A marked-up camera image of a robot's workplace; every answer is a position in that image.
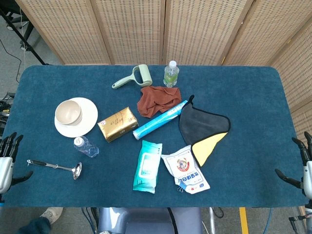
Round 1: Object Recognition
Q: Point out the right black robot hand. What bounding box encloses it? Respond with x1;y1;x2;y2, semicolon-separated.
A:
274;131;312;197

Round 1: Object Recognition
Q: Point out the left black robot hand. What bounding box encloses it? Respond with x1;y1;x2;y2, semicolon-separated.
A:
0;132;34;195

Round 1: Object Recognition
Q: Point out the beige bowl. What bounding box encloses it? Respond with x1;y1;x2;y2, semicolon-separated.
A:
55;100;82;125
58;107;83;126

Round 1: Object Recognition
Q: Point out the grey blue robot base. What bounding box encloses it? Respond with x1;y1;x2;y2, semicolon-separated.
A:
97;207;203;234

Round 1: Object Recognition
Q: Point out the cream round plate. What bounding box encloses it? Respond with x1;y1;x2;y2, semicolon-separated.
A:
54;97;98;138

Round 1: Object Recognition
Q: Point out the grey shoe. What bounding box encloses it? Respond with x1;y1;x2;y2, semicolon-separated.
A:
39;207;64;224

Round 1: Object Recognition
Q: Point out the dark teal trouser leg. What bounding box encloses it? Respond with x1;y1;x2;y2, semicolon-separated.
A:
19;216;52;234

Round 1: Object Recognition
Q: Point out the clear water bottle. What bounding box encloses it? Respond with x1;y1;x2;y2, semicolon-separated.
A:
73;136;100;158

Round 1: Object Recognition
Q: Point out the woven folding screen panel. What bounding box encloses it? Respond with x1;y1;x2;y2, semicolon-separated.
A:
222;0;312;67
90;0;167;65
15;0;112;65
162;0;257;66
269;23;312;147

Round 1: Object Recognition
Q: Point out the blue table cloth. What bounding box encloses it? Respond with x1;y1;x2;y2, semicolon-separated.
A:
1;64;309;208

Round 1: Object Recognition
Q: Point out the grey and yellow towel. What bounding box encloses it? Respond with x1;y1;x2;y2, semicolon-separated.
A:
179;95;232;168

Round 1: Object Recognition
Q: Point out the gold tissue pack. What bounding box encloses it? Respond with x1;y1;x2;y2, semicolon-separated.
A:
97;107;139;143

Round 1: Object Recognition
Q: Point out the white sugar bag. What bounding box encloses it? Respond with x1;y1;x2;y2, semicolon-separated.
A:
161;145;211;195

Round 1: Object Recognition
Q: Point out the black tripod stand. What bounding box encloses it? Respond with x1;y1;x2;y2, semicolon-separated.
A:
0;6;52;66

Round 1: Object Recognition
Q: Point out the teal wet wipes pack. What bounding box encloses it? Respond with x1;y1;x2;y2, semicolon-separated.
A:
132;140;163;195

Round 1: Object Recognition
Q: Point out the blue cling film roll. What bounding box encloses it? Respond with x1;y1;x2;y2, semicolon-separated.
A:
132;99;189;140

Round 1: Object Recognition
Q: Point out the brown cloth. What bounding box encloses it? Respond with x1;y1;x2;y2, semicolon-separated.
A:
136;86;182;118

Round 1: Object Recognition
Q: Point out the green label drink bottle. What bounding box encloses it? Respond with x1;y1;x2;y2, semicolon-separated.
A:
163;60;180;88

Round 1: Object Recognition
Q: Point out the green lint roller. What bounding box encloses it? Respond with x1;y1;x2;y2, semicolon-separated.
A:
112;64;153;90

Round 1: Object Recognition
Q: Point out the steel ladle black handle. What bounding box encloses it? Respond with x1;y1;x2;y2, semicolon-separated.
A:
26;159;83;180

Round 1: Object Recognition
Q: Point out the black floor cable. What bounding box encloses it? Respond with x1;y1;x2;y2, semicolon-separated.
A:
0;39;20;84

